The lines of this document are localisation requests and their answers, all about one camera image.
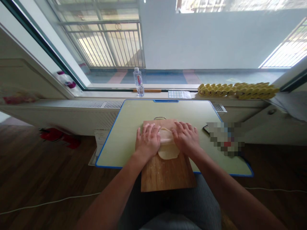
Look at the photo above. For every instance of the person's left hand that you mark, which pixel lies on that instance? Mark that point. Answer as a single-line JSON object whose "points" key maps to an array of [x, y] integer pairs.
{"points": [[147, 143]]}

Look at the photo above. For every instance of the person's right hand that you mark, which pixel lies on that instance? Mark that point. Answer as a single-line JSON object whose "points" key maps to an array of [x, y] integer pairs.
{"points": [[188, 141]]}

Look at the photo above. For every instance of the person's left index finger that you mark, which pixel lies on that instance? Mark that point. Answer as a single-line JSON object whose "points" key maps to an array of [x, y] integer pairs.
{"points": [[156, 130]]}

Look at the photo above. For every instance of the person's right thumb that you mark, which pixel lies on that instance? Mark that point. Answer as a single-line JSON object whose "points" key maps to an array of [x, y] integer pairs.
{"points": [[174, 137]]}

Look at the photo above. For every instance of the person's right middle finger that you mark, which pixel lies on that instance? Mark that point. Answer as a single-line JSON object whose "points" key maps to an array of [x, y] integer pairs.
{"points": [[184, 127]]}

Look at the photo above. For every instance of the person's left little finger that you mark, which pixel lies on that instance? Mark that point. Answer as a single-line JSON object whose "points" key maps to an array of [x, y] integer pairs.
{"points": [[138, 134]]}

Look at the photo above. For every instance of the person's right little finger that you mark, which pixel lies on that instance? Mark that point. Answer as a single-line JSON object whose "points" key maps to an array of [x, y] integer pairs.
{"points": [[195, 133]]}

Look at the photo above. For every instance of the person's left ring finger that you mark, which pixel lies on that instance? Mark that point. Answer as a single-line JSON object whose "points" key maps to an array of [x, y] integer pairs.
{"points": [[144, 130]]}

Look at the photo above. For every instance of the person's right index finger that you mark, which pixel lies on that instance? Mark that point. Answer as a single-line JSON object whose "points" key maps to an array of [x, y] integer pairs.
{"points": [[177, 127]]}

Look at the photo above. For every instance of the person's left middle finger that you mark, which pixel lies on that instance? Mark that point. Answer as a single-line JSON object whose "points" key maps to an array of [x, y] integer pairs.
{"points": [[150, 129]]}

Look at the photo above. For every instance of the person's left thumb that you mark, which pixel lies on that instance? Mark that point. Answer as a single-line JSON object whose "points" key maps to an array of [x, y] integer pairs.
{"points": [[159, 137]]}

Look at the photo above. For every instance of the person's right ring finger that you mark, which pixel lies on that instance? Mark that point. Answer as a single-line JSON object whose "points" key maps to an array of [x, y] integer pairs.
{"points": [[190, 129]]}

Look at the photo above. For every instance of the pale wooden rolling pin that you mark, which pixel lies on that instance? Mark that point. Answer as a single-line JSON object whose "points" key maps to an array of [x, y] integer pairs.
{"points": [[166, 135]]}

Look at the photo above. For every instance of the black smartphone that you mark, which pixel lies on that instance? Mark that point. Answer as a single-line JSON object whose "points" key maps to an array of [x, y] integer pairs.
{"points": [[205, 129]]}

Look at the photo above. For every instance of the flat round dough sheet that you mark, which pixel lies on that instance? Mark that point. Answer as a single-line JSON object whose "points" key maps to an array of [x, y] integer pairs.
{"points": [[168, 152]]}

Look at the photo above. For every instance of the green table with blue edge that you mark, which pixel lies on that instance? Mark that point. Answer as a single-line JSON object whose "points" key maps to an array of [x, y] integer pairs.
{"points": [[134, 112]]}

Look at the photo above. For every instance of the small grid-printed packet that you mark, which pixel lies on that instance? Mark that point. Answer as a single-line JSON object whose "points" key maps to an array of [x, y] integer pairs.
{"points": [[178, 94]]}

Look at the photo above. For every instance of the thin wooden stick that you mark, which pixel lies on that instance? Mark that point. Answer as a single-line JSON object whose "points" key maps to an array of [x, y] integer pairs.
{"points": [[153, 91]]}

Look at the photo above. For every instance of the wooden cutting board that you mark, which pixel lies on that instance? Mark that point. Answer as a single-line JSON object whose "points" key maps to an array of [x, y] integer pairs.
{"points": [[168, 175]]}

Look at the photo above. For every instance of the clear plastic water bottle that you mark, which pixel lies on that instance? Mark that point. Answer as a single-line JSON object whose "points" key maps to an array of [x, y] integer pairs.
{"points": [[138, 80]]}

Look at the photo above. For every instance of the yellow egg carton tray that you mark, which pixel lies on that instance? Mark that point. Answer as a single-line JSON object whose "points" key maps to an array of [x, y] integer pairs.
{"points": [[237, 91]]}

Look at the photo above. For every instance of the person's legs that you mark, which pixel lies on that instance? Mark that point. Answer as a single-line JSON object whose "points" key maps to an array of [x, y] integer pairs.
{"points": [[172, 208]]}

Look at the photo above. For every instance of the red fire extinguisher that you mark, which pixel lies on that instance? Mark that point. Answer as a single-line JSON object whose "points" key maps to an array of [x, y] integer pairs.
{"points": [[60, 139]]}

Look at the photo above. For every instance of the white radiator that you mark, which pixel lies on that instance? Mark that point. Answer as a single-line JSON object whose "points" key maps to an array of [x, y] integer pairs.
{"points": [[60, 112]]}

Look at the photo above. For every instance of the white bottle with magenta cap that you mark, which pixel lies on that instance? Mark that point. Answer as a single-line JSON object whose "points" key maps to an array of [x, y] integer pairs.
{"points": [[65, 81]]}

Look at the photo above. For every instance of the grey paper sheets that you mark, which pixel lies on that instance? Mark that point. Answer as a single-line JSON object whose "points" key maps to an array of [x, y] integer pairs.
{"points": [[290, 105]]}

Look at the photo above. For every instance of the pink plastic bag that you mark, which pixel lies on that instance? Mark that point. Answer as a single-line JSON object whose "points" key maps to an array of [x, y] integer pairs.
{"points": [[19, 98]]}

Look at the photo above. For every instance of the large window with dark frame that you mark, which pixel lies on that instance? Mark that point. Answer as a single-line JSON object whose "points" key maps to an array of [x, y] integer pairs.
{"points": [[115, 43]]}

